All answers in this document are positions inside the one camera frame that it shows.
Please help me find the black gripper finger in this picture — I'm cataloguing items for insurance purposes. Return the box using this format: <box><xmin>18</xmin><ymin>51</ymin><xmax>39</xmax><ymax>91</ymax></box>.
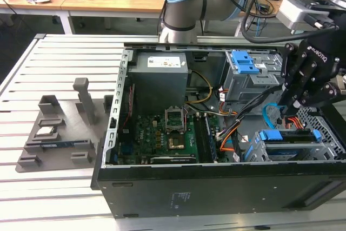
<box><xmin>288</xmin><ymin>81</ymin><xmax>343</xmax><ymax>117</ymax></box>
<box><xmin>278</xmin><ymin>43</ymin><xmax>301</xmax><ymax>114</ymax></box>

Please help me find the orange power wire with connector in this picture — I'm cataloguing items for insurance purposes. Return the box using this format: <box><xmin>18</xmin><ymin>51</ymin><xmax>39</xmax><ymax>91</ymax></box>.
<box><xmin>277</xmin><ymin>115</ymin><xmax>307</xmax><ymax>131</ymax></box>

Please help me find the hard disk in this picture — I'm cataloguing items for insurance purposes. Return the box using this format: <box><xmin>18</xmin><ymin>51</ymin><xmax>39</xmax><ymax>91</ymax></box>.
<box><xmin>244</xmin><ymin>129</ymin><xmax>322</xmax><ymax>162</ymax></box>

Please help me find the grey metal disk bay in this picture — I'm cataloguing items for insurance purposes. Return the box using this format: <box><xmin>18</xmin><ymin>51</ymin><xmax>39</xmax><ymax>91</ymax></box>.
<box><xmin>243</xmin><ymin>129</ymin><xmax>338</xmax><ymax>163</ymax></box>

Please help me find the blue plastic cage latch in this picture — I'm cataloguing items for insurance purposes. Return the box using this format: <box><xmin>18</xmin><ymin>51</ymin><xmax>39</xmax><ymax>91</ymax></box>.
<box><xmin>231</xmin><ymin>49</ymin><xmax>262</xmax><ymax>75</ymax></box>

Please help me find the grey metal drive cage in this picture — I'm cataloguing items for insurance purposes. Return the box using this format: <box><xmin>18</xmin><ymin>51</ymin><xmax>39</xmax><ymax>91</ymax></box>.
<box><xmin>220</xmin><ymin>49</ymin><xmax>287</xmax><ymax>110</ymax></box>

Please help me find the black RAM slot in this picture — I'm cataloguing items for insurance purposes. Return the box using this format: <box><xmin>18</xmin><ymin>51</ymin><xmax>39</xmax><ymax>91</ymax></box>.
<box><xmin>195</xmin><ymin>116</ymin><xmax>208</xmax><ymax>163</ymax></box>

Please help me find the thin locking lever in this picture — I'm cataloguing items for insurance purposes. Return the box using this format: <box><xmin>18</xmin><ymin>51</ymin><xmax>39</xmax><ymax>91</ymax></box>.
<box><xmin>182</xmin><ymin>105</ymin><xmax>188</xmax><ymax>133</ymax></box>

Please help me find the metal socket cover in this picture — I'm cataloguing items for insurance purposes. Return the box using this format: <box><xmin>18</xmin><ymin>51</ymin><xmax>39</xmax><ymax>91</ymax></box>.
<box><xmin>164</xmin><ymin>106</ymin><xmax>186</xmax><ymax>131</ymax></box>

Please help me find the grey power supply unit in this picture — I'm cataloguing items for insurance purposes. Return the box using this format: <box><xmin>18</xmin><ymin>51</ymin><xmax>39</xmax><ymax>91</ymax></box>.
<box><xmin>127</xmin><ymin>52</ymin><xmax>189</xmax><ymax>114</ymax></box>

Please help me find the CPU socket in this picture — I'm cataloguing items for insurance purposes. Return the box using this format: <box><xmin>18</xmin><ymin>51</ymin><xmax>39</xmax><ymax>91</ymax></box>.
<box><xmin>167</xmin><ymin>136</ymin><xmax>186</xmax><ymax>150</ymax></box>

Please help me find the black open PC case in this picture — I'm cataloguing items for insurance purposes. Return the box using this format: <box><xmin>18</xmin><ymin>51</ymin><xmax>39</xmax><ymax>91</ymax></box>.
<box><xmin>90</xmin><ymin>42</ymin><xmax>346</xmax><ymax>220</ymax></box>

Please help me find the black graphics card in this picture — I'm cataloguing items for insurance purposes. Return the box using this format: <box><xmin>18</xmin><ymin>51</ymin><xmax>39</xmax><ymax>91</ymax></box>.
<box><xmin>140</xmin><ymin>154</ymin><xmax>199</xmax><ymax>164</ymax></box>

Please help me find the green motherboard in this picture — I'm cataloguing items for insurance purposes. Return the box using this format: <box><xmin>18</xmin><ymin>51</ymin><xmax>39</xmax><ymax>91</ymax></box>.
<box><xmin>117</xmin><ymin>111</ymin><xmax>225</xmax><ymax>164</ymax></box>

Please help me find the wooden desk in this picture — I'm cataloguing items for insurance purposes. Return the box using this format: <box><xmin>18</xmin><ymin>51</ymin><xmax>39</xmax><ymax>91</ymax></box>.
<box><xmin>0</xmin><ymin>0</ymin><xmax>346</xmax><ymax>36</ymax></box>

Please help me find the grey parts rack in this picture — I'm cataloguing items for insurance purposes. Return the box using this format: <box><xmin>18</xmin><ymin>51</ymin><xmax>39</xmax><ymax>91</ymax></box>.
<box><xmin>16</xmin><ymin>77</ymin><xmax>114</xmax><ymax>174</ymax></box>

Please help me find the silver CPU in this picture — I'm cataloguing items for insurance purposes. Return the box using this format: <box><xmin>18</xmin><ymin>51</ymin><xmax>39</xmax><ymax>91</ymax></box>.
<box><xmin>36</xmin><ymin>127</ymin><xmax>59</xmax><ymax>137</ymax></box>

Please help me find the black cable bundle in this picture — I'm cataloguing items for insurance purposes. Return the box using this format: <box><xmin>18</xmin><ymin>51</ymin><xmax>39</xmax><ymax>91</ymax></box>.
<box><xmin>216</xmin><ymin>83</ymin><xmax>287</xmax><ymax>141</ymax></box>

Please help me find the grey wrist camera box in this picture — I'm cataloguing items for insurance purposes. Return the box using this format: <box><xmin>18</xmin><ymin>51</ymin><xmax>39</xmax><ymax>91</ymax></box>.
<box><xmin>277</xmin><ymin>0</ymin><xmax>335</xmax><ymax>31</ymax></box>

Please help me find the blue data wire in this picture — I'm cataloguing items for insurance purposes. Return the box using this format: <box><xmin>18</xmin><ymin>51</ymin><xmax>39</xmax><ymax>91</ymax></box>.
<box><xmin>262</xmin><ymin>102</ymin><xmax>283</xmax><ymax>130</ymax></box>

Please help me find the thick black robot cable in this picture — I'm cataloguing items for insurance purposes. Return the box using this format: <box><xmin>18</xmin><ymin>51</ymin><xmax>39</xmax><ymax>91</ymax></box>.
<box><xmin>240</xmin><ymin>0</ymin><xmax>340</xmax><ymax>44</ymax></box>

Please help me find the yellow wire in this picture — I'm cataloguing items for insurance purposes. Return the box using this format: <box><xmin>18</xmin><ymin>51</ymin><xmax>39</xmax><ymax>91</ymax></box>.
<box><xmin>185</xmin><ymin>70</ymin><xmax>214</xmax><ymax>105</ymax></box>

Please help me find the thin orange wire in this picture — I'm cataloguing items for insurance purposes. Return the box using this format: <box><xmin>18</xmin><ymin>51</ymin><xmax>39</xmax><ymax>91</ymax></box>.
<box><xmin>219</xmin><ymin>130</ymin><xmax>239</xmax><ymax>152</ymax></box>

